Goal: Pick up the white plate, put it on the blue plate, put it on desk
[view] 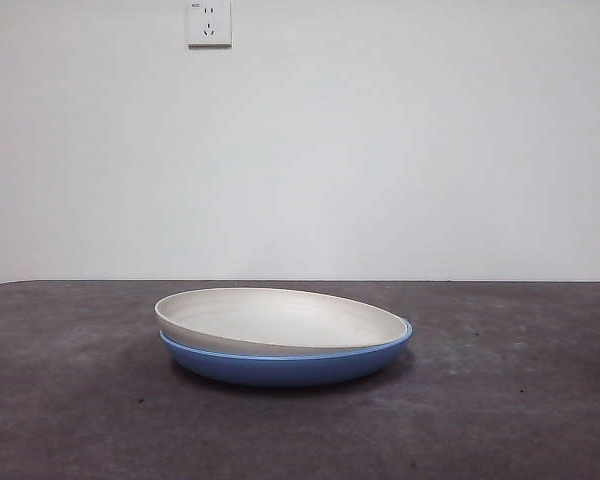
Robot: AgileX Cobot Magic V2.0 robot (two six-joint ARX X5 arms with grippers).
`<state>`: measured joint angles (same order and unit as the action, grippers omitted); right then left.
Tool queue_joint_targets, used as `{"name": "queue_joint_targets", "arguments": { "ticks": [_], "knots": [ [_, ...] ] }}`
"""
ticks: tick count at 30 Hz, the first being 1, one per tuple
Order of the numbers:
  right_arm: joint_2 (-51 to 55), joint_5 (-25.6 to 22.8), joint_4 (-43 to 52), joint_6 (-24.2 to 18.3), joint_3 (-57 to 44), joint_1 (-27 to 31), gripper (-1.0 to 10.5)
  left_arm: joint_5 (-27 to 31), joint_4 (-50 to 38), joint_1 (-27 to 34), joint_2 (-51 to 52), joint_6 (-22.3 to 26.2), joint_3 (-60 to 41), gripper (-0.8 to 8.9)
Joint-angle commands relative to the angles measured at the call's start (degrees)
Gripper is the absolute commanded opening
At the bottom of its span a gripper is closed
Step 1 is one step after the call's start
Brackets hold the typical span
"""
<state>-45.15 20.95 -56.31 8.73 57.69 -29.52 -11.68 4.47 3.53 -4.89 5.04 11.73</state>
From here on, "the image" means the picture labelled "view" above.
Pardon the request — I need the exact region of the white round plate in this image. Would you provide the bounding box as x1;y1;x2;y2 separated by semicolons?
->
154;287;410;357

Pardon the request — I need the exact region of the blue round plate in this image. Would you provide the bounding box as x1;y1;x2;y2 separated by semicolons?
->
158;319;414;390

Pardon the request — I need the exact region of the white wall socket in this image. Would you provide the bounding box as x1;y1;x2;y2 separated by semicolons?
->
187;0;233;50

